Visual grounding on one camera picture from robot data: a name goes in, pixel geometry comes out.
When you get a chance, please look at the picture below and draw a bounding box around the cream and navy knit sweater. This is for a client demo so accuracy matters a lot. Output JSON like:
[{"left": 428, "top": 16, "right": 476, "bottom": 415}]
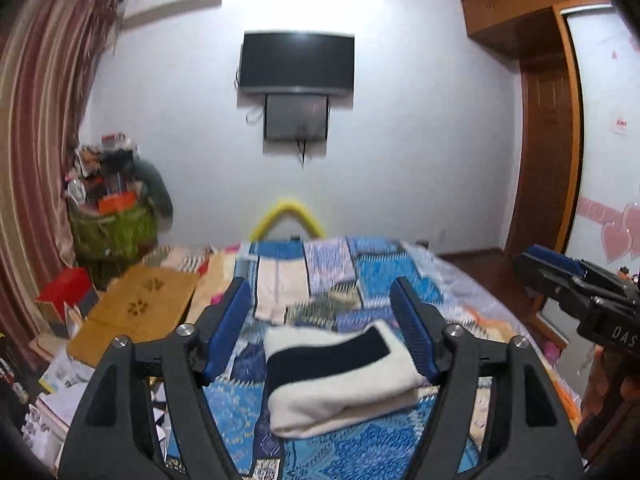
[{"left": 264, "top": 320, "right": 425, "bottom": 439}]

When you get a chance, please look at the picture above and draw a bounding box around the wooden door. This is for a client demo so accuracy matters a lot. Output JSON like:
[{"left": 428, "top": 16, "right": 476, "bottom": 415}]
[{"left": 506, "top": 54, "right": 573, "bottom": 257}]

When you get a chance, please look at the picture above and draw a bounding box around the papers pile beside bed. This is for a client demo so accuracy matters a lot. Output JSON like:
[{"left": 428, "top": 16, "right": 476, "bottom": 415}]
[{"left": 21, "top": 348, "right": 94, "bottom": 476}]

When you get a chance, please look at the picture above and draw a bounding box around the orange plush blanket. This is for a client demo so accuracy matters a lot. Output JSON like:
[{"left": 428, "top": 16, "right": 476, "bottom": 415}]
[{"left": 464, "top": 307, "right": 582, "bottom": 445}]

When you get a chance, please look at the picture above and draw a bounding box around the grey striped bed sheet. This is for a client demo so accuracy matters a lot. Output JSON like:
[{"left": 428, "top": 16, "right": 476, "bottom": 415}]
[{"left": 402, "top": 243, "right": 556, "bottom": 368}]

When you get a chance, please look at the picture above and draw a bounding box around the red box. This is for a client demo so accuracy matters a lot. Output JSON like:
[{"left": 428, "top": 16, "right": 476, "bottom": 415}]
[{"left": 36, "top": 268, "right": 99, "bottom": 325}]

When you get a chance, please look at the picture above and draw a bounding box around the green patterned storage bag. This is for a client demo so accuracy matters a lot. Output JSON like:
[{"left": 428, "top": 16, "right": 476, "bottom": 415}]
[{"left": 68, "top": 204, "right": 157, "bottom": 282}]

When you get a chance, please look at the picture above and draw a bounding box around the orange box on pile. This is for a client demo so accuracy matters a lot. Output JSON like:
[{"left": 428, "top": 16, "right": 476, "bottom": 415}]
[{"left": 98, "top": 191, "right": 138, "bottom": 216}]

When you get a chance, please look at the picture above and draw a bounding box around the blue patchwork bed cover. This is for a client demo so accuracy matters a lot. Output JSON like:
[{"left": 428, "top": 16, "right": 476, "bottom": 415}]
[{"left": 164, "top": 235, "right": 494, "bottom": 480}]

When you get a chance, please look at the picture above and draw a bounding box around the wooden wardrobe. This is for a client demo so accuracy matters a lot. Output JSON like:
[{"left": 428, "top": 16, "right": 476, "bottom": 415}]
[{"left": 462, "top": 0, "right": 621, "bottom": 258}]

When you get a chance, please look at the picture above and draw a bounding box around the grey plush toy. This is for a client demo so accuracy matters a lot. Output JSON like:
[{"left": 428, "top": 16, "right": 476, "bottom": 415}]
[{"left": 131, "top": 158, "right": 174, "bottom": 230}]

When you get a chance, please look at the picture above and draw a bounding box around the yellow curved foam tube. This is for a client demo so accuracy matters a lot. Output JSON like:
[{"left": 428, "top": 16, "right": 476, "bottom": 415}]
[{"left": 250, "top": 198, "right": 326, "bottom": 242}]

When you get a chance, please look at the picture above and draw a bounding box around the striped maroon curtain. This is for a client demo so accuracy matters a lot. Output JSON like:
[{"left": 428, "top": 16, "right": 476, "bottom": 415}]
[{"left": 1, "top": 0, "right": 118, "bottom": 344}]

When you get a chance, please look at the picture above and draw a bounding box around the white air conditioner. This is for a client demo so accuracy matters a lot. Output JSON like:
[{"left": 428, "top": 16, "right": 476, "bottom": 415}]
[{"left": 122, "top": 0, "right": 222, "bottom": 30}]

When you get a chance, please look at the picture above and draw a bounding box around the wall mounted black television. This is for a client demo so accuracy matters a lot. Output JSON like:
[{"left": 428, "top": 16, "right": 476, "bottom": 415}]
[{"left": 239, "top": 32, "right": 355, "bottom": 96}]

